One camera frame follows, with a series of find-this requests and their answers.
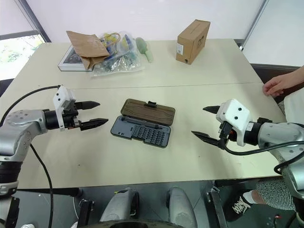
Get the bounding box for black white sneaker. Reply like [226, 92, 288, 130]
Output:
[224, 189, 253, 223]

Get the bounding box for brown paper bag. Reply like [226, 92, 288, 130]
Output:
[66, 30, 111, 70]

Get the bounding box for white shirt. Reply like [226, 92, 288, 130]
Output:
[283, 87, 304, 124]

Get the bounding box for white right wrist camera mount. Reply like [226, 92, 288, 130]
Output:
[215, 98, 251, 147]

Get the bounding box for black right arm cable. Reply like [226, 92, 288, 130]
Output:
[218, 121, 304, 176]

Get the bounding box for black rectangular tray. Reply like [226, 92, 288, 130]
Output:
[110, 98, 176, 149]

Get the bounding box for white-edged photo book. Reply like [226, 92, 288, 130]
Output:
[57, 44, 95, 72]

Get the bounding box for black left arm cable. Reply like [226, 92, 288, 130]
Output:
[0, 85, 61, 228]

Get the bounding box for person's bare hand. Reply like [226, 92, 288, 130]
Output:
[262, 71, 292, 97]

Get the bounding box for black metal table bracket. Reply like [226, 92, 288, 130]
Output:
[205, 186, 228, 228]
[76, 199, 95, 228]

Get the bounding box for dark window frame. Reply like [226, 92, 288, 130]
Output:
[0, 0, 52, 44]

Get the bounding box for clear plastic bag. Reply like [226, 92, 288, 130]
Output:
[89, 30, 146, 78]

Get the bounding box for green plush toy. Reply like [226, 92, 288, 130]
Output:
[135, 37, 155, 63]

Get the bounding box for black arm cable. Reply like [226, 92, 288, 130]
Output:
[0, 85, 61, 228]
[218, 121, 304, 176]

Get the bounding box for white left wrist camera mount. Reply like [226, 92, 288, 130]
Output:
[52, 85, 76, 131]

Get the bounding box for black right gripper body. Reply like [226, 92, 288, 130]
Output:
[218, 121, 236, 150]

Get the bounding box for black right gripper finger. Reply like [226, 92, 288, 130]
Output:
[202, 105, 220, 115]
[190, 130, 219, 146]

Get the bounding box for white wall frame post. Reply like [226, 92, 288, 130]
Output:
[239, 0, 269, 51]

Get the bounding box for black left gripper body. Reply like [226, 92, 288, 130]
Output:
[63, 108, 83, 130]

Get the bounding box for grey pen-shaped screwdriver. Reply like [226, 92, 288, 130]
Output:
[120, 116, 163, 130]

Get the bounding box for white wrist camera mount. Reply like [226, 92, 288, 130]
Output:
[215, 98, 251, 147]
[52, 85, 76, 131]

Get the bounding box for dotted black white shorts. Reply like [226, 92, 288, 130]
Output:
[254, 99, 297, 211]

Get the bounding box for brown cardboard box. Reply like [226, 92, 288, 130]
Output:
[176, 19, 211, 66]

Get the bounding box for silver rounded robot leg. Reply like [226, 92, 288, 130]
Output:
[167, 186, 198, 228]
[99, 188, 140, 223]

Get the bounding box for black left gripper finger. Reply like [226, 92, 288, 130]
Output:
[79, 118, 109, 132]
[75, 101, 101, 111]

